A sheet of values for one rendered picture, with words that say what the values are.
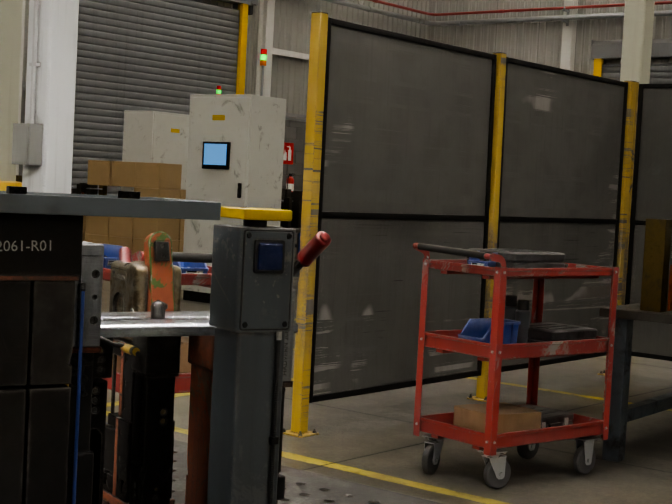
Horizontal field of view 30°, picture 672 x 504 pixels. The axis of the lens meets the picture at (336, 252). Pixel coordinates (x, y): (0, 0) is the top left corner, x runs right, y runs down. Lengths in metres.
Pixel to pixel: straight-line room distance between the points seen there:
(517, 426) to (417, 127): 2.01
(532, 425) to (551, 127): 2.96
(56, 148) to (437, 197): 2.19
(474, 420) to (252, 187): 6.88
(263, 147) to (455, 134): 5.17
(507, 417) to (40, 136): 2.33
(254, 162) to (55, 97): 6.31
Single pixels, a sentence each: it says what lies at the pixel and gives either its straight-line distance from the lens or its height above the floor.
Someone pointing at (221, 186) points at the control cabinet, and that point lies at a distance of 11.97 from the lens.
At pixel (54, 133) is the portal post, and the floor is 1.35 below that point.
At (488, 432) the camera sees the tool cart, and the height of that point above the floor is 0.25.
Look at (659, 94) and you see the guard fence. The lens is 8.73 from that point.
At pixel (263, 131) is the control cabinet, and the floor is 1.67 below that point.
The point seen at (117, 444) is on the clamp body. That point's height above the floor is 0.79.
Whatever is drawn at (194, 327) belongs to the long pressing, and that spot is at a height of 1.00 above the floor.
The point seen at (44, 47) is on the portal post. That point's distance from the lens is 5.67.
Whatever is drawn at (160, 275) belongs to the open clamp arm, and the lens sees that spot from 1.83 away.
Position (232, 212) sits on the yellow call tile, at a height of 1.15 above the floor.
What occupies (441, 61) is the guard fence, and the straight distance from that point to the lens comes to 6.84.
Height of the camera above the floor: 1.19
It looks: 3 degrees down
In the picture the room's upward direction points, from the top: 3 degrees clockwise
